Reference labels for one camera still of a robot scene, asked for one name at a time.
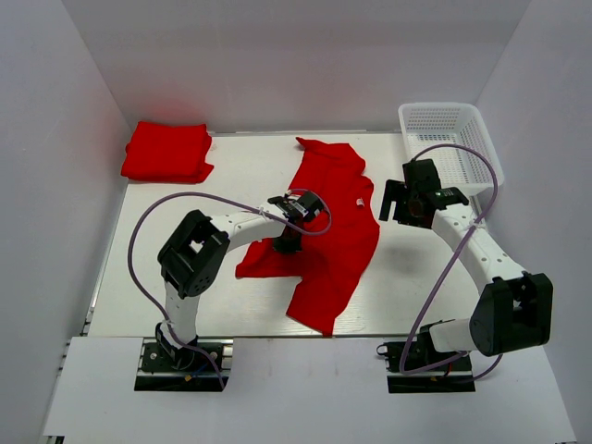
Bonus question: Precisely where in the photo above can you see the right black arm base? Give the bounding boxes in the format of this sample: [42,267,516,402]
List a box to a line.
[376,340,475,394]

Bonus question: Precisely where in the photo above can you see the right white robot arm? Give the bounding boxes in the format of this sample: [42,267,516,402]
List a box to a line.
[379,159,553,369]

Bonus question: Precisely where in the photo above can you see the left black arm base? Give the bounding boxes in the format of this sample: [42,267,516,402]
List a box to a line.
[134,339,223,393]

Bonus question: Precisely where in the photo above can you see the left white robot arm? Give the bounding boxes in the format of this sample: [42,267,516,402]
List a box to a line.
[155,190,329,369]

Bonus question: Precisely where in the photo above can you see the white plastic mesh basket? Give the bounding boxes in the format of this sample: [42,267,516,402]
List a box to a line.
[398,102,504,196]

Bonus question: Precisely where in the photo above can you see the folded red t-shirt stack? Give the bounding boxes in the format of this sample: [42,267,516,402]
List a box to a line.
[120,121,214,184]

